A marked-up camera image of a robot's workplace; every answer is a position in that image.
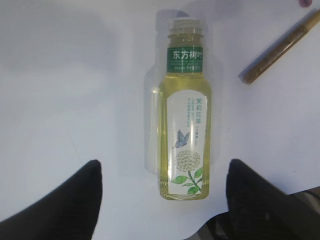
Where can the jasmine tea bottle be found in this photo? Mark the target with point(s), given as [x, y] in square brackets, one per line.
[184, 111]

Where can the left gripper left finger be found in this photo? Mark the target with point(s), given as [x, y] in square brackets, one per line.
[69, 212]

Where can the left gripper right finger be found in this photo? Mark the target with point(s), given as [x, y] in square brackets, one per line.
[257, 210]

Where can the gold glitter marker pen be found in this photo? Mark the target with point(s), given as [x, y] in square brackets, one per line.
[281, 46]

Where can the small pink scissors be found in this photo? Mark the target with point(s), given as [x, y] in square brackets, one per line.
[305, 3]

